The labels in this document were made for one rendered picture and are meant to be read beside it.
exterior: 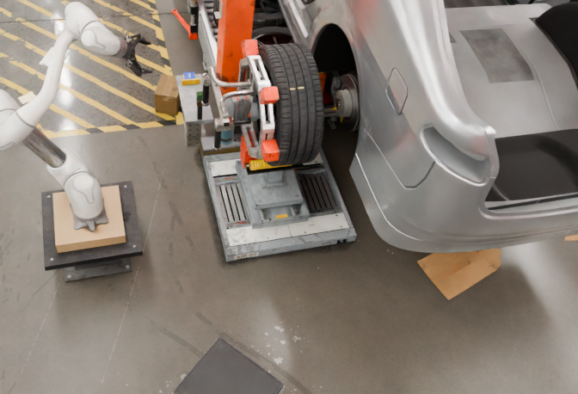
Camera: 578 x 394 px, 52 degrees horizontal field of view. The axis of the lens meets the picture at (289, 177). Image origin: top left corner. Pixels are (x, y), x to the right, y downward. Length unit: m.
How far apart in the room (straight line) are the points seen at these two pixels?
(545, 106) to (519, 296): 1.18
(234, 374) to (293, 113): 1.29
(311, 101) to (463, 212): 0.95
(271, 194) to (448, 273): 1.22
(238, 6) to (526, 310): 2.49
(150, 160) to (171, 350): 1.36
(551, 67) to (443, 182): 1.61
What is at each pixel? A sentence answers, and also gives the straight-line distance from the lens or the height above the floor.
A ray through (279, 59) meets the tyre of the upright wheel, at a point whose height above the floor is 1.18.
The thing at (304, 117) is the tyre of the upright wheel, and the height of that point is 1.03.
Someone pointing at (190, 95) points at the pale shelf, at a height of 0.45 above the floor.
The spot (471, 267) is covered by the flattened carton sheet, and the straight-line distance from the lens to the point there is 4.00.
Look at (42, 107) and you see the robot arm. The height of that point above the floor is 1.21.
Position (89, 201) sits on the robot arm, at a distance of 3.22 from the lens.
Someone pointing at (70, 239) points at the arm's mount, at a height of 0.37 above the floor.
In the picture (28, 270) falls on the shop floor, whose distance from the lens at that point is 3.72.
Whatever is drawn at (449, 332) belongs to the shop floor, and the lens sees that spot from 3.72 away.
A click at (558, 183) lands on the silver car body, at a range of 3.47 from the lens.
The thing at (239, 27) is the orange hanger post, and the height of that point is 1.09.
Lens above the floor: 3.10
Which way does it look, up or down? 50 degrees down
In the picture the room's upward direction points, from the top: 12 degrees clockwise
